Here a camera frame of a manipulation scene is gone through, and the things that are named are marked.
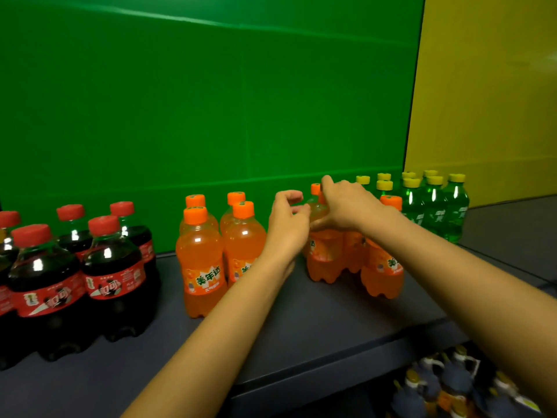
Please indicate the person's right hand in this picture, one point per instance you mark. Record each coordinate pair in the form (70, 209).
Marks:
(352, 208)

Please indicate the person's left hand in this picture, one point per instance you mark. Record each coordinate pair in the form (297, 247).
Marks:
(287, 235)

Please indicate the cluster of green soda bottles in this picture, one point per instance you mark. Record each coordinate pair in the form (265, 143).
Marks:
(363, 180)

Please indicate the yellow-capped green soda bottle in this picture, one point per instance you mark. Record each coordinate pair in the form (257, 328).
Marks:
(435, 208)
(384, 185)
(456, 213)
(412, 204)

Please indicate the group of orange soda bottles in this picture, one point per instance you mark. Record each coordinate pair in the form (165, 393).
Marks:
(243, 239)

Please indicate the red-capped black cola bottle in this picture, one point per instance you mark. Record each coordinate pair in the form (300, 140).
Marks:
(8, 218)
(139, 239)
(74, 241)

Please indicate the group of dark cola bottles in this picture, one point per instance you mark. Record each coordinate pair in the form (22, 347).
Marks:
(39, 265)

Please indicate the person's left forearm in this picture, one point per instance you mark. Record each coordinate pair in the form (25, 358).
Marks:
(209, 352)

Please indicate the person's right forearm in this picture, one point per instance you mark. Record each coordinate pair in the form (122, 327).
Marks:
(478, 291)

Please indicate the yellow backing board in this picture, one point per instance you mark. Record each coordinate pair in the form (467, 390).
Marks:
(487, 104)

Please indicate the black perforated upright rail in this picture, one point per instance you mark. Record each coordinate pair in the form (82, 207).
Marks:
(414, 82)

